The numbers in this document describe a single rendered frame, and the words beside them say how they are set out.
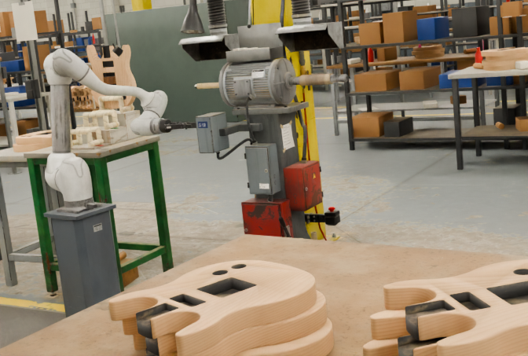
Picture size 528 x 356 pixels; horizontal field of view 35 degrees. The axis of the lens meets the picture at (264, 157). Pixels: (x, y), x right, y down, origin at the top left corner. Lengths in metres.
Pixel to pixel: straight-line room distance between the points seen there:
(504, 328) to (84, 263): 3.31
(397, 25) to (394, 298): 7.68
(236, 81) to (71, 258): 1.28
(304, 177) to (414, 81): 4.87
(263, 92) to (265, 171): 0.43
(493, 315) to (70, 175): 3.28
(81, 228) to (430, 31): 5.60
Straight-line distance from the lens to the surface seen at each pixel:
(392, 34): 9.25
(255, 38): 4.72
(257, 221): 4.57
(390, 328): 1.63
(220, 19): 4.81
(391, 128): 9.42
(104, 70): 5.44
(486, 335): 1.41
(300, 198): 4.54
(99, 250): 4.54
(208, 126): 4.45
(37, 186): 5.37
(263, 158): 4.48
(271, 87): 4.47
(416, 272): 2.29
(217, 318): 1.70
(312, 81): 4.46
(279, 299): 1.76
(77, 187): 4.49
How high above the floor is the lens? 1.62
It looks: 10 degrees down
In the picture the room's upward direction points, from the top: 6 degrees counter-clockwise
